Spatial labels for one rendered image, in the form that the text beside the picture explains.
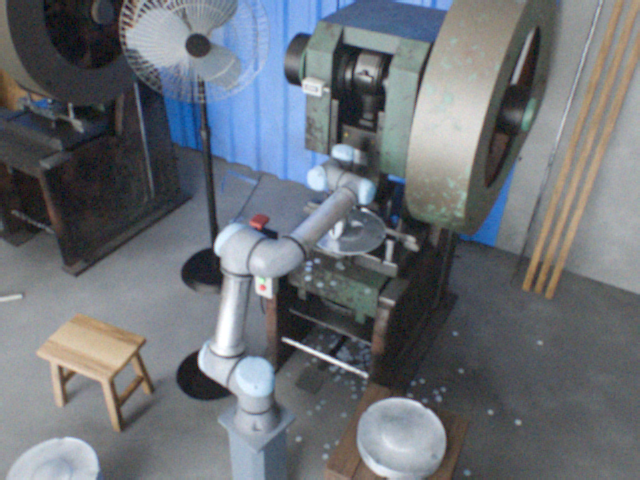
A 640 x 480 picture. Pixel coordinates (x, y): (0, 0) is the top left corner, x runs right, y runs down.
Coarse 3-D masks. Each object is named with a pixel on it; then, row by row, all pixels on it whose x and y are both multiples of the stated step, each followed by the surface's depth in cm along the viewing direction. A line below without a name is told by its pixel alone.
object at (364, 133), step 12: (348, 120) 214; (360, 120) 211; (372, 120) 211; (348, 132) 211; (360, 132) 208; (372, 132) 207; (348, 144) 214; (360, 144) 211; (372, 144) 209; (360, 156) 214; (372, 156) 211; (360, 168) 216; (372, 168) 214; (384, 180) 225
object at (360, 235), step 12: (348, 216) 233; (360, 216) 233; (372, 216) 233; (348, 228) 226; (360, 228) 226; (372, 228) 227; (384, 228) 227; (324, 240) 221; (336, 240) 221; (348, 240) 221; (360, 240) 222; (372, 240) 222; (336, 252) 216; (348, 252) 216; (360, 252) 216
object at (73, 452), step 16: (32, 448) 205; (48, 448) 205; (64, 448) 205; (80, 448) 206; (16, 464) 200; (32, 464) 200; (48, 464) 200; (64, 464) 200; (80, 464) 201; (96, 464) 201
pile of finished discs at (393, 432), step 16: (384, 400) 212; (400, 400) 213; (368, 416) 207; (384, 416) 207; (400, 416) 207; (416, 416) 207; (432, 416) 208; (368, 432) 202; (384, 432) 201; (400, 432) 201; (416, 432) 202; (432, 432) 203; (368, 448) 197; (384, 448) 197; (400, 448) 197; (416, 448) 197; (432, 448) 198; (368, 464) 196; (384, 464) 192; (400, 464) 193; (416, 464) 193; (432, 464) 193
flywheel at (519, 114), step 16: (528, 48) 187; (528, 64) 206; (512, 80) 185; (528, 80) 213; (512, 96) 180; (528, 96) 179; (512, 112) 179; (528, 112) 180; (496, 128) 186; (512, 128) 182; (528, 128) 184; (496, 144) 215; (496, 160) 214
